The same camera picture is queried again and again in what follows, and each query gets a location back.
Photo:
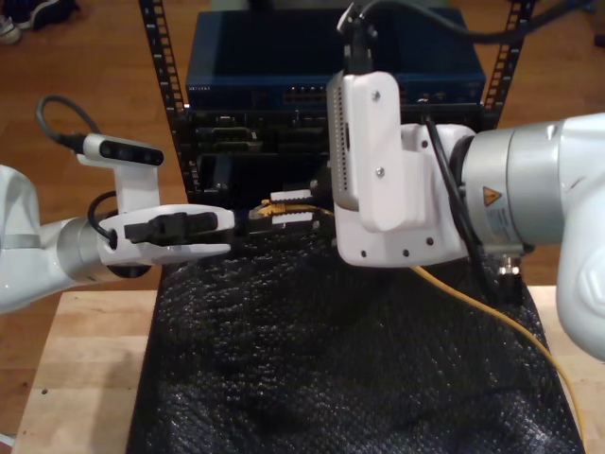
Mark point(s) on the black rack drawer tray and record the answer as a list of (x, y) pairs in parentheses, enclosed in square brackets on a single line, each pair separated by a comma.
[(227, 179)]

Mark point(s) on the black server chassis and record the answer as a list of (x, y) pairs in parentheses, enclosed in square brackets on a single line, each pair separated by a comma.
[(246, 137)]

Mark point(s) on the black bubble mat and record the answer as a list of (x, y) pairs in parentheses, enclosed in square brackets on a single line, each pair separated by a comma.
[(307, 354)]

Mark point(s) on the small white object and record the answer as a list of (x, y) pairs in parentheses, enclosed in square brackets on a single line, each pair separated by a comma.
[(5, 440)]

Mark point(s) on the dark sneaker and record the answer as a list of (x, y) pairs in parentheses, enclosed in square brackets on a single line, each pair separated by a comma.
[(47, 12)]

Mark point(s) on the white sneaker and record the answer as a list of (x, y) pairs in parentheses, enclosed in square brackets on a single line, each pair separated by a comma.
[(8, 30)]

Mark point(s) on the blue network switch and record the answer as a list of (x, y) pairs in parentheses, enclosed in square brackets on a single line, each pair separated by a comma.
[(264, 47)]

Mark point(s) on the black metal rack frame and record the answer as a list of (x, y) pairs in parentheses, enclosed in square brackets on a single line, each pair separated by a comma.
[(157, 61)]

